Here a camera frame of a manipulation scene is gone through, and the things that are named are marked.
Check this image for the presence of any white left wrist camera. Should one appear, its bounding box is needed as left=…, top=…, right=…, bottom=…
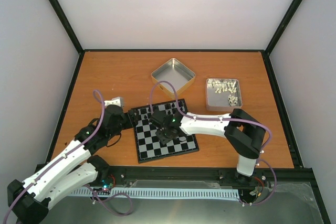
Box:
left=104, top=97, right=124, bottom=108

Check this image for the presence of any black white chess board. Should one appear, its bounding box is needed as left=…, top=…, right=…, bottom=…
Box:
left=133, top=105, right=199, bottom=163

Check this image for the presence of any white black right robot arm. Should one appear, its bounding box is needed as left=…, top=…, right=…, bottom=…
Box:
left=149, top=109, right=272, bottom=177

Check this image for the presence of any black front left frame post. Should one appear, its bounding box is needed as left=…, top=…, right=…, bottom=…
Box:
left=48, top=0, right=84, bottom=55

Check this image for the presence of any gold square tin box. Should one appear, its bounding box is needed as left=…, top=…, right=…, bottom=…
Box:
left=151, top=58, right=196, bottom=99

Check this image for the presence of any black enclosure frame post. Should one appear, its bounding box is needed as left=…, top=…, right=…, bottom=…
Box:
left=265, top=0, right=303, bottom=56

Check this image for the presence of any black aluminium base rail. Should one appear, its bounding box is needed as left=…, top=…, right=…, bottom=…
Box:
left=34, top=163, right=314, bottom=189

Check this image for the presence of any light blue cable duct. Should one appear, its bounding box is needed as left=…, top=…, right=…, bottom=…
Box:
left=68, top=187, right=240, bottom=200

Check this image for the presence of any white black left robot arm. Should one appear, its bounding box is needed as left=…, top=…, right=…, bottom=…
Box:
left=7, top=105, right=139, bottom=223

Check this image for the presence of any white patterned tin lid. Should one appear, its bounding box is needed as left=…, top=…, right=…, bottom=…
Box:
left=205, top=78, right=243, bottom=112

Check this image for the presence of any white chess pieces pile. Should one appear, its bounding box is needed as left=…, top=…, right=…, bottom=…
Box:
left=214, top=81, right=238, bottom=106

